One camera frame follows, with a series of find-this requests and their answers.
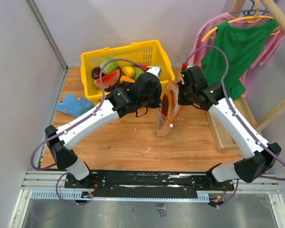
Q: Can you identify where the dark mangosteen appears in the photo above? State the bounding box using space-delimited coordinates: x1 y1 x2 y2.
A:
91 66 101 80

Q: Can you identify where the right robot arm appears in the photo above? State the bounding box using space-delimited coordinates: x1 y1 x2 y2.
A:
178 66 281 190

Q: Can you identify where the grey clothes hanger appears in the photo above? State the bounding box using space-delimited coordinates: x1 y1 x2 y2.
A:
229 0 257 17

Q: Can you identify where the clear zip top bag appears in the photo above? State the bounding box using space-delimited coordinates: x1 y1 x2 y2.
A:
156 80 182 137

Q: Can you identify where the yellow clothes hanger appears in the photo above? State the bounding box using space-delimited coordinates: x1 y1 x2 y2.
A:
201 0 273 42

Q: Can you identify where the dark grape bunch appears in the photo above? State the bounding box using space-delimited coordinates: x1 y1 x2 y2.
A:
105 81 129 92

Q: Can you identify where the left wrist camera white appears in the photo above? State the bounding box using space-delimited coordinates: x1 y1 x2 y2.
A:
146 66 162 78

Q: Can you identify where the yellow lemon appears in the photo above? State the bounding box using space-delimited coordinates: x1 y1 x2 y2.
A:
122 66 135 78

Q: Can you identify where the yellow plastic basket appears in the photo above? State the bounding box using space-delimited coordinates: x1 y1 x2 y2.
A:
80 40 175 105

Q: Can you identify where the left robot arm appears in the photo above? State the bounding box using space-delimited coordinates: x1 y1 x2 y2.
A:
45 66 162 188

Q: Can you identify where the green cabbage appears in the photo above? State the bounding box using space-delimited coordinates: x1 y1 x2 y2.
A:
100 58 118 75

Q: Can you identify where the pink shirt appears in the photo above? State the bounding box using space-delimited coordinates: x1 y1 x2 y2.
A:
189 13 284 95

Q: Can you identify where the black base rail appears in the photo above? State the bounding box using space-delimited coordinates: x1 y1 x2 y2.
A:
65 170 234 200

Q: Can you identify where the green tank top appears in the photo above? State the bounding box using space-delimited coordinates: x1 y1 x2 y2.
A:
201 19 278 100

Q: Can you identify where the blue cloth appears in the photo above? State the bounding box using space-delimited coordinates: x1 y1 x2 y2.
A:
55 94 95 118

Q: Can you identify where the watermelon slice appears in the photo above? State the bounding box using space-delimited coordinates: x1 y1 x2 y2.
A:
102 70 120 89

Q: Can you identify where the orange mango piece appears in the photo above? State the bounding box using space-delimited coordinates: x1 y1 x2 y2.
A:
120 76 135 83

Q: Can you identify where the wooden clothes rack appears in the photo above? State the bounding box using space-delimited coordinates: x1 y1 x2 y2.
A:
191 0 285 152

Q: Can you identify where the papaya half slice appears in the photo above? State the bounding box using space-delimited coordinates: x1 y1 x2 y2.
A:
158 89 175 130

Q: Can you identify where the aluminium frame post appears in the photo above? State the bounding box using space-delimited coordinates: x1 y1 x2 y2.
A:
26 0 69 72

